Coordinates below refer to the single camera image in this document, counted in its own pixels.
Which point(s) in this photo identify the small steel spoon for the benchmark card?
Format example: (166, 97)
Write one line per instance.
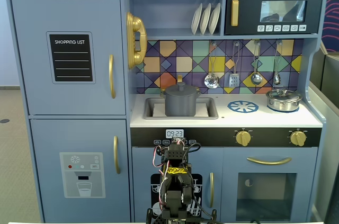
(276, 79)

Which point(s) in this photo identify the gold stove knob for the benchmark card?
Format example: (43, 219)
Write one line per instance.
(243, 138)
(298, 138)

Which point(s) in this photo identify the steel ladle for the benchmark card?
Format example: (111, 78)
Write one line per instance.
(256, 78)

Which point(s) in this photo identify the black shopping list board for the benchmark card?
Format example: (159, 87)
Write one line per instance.
(71, 59)

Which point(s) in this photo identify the white toy plate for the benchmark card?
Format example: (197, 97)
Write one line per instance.
(196, 20)
(205, 18)
(214, 18)

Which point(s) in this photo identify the gray sink basin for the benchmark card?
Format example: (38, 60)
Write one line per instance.
(212, 107)

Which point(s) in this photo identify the gold faucet spout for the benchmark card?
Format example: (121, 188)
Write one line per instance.
(179, 78)

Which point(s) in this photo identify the blue fridge door with dispenser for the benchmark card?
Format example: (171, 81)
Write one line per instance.
(53, 139)

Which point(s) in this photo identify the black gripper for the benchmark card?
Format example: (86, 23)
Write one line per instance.
(178, 142)

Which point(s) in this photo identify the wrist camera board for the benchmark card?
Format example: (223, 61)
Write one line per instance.
(178, 140)

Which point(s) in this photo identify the stainless steel pot lid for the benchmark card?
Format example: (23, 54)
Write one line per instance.
(283, 93)

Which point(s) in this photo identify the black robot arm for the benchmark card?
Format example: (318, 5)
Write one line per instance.
(176, 197)

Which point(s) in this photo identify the blue toy kitchen unit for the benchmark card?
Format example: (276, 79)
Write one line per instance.
(174, 9)

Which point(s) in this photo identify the gray side cabinet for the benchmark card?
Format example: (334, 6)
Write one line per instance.
(328, 89)

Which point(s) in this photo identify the steel perforated skimmer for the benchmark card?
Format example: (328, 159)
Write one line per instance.
(211, 81)

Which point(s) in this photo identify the blue dishwasher door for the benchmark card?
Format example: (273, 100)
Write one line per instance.
(141, 165)

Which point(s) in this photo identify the blue large fridge door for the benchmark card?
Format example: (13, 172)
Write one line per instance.
(31, 49)

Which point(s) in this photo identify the digital clock display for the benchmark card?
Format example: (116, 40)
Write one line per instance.
(174, 133)

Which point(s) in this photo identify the blue oven door with window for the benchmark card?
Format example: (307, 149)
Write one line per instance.
(230, 181)

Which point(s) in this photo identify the gray pot lid with knob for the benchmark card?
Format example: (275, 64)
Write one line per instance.
(181, 91)

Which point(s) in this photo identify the steel slotted spatula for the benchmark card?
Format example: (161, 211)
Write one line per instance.
(234, 81)

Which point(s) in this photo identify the gold toy telephone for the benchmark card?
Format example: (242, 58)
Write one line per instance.
(136, 26)

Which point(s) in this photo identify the gold faucet knob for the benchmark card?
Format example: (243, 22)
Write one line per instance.
(162, 92)
(198, 89)

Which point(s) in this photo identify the black microwave door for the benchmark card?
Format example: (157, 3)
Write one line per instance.
(249, 14)

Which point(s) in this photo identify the black floor disc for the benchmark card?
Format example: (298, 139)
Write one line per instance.
(4, 121)

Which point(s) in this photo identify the gray plastic pot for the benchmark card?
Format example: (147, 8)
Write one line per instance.
(180, 106)

